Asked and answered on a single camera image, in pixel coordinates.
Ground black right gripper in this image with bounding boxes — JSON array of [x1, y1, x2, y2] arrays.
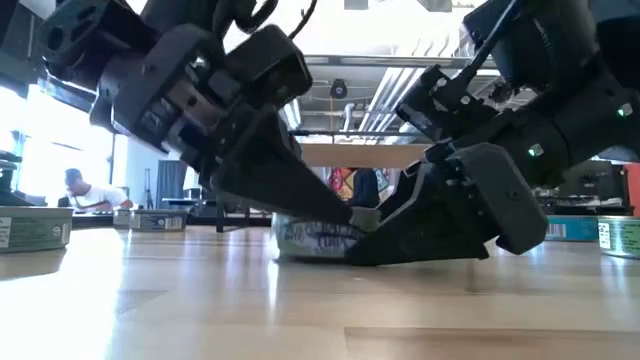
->
[[344, 142, 549, 267]]

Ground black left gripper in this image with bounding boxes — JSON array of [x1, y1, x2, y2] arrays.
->
[[89, 23, 304, 190]]

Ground purple label tuna can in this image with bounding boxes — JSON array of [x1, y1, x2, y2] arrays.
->
[[272, 207, 382, 262]]

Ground green label gold lid can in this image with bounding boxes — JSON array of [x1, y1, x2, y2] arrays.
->
[[597, 215, 640, 260], [0, 206, 75, 254]]

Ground wooden shelf black metal legs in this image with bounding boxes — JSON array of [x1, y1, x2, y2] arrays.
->
[[215, 142, 434, 234]]

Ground black equipment stack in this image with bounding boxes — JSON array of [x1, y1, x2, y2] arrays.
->
[[0, 149, 25, 207]]

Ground colourful patchwork cloth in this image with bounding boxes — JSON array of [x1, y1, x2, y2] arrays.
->
[[327, 167, 397, 202]]

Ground grey-blue curtain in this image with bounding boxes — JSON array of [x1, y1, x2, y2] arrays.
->
[[156, 159, 189, 209]]

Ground person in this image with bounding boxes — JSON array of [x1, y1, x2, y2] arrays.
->
[[63, 167, 135, 214]]

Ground grey overhead crossbar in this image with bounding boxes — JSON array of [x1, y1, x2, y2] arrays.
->
[[302, 54, 496, 70]]

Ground black monitor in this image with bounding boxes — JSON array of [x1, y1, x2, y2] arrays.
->
[[558, 159, 626, 200]]

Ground orange panel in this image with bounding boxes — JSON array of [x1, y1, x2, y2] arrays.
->
[[623, 163, 640, 217]]

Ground black round ceiling camera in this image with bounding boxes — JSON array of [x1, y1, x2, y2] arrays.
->
[[328, 78, 350, 100]]

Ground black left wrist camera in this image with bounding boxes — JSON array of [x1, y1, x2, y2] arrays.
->
[[223, 24, 314, 110]]

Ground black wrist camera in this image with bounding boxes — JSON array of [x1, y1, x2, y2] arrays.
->
[[394, 63, 501, 146], [223, 24, 314, 110]]

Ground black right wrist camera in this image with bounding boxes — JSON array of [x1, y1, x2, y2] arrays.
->
[[394, 63, 501, 146]]

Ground black aluminium table frame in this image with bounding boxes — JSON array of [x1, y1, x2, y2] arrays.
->
[[72, 212, 274, 229]]

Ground silver ceiling duct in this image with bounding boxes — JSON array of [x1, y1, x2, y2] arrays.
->
[[357, 34, 501, 134]]

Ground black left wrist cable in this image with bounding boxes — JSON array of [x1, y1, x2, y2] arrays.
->
[[233, 0, 320, 41]]

